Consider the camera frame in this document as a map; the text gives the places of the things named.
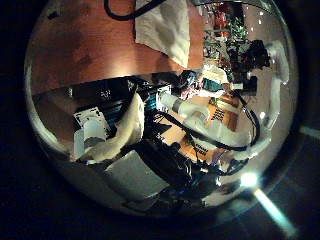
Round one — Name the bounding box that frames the white cloth garment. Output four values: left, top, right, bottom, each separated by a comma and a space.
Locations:
134, 0, 191, 69

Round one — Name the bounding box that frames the red display stand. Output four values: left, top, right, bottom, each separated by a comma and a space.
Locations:
213, 3, 233, 31

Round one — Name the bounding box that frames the orange box with black print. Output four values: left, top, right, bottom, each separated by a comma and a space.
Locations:
159, 94, 242, 162

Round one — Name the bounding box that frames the black control box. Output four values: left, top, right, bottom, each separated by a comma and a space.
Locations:
71, 78, 135, 102

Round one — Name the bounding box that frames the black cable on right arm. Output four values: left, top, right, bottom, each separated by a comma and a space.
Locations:
153, 89, 262, 151

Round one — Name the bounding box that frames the thick black cable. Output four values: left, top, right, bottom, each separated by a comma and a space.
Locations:
103, 0, 168, 22

